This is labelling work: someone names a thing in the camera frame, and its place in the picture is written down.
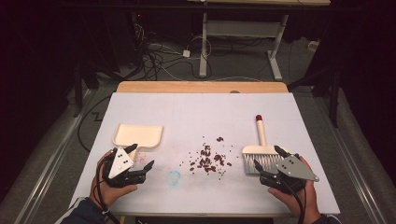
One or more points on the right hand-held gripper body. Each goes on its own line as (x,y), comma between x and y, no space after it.
(294,169)

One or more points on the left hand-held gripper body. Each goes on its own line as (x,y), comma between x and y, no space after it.
(120,163)

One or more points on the cream hand brush grey bristles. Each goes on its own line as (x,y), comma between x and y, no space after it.
(261,155)

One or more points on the cream plastic dustpan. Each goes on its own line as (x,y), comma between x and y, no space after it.
(138,135)

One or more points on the red beans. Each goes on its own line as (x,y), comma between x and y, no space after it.
(207,160)

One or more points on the person's left hand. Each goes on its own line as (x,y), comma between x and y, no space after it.
(107,193)

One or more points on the person's right hand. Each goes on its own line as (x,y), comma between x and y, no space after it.
(292,202)

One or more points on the white table mat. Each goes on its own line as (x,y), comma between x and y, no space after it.
(199,118)

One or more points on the black metal stand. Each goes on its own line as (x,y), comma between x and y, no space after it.
(333,99)

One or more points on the wooden table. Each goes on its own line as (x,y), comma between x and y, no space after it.
(199,87)

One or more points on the white power adapter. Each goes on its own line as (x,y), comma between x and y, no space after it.
(186,53)

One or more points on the small white floor box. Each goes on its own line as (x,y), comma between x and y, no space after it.
(313,45)

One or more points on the light desk top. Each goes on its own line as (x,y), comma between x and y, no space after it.
(264,2)

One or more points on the metal floor rail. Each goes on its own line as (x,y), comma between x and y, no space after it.
(355,174)
(46,174)

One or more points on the white metal desk frame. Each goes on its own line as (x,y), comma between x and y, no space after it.
(243,28)

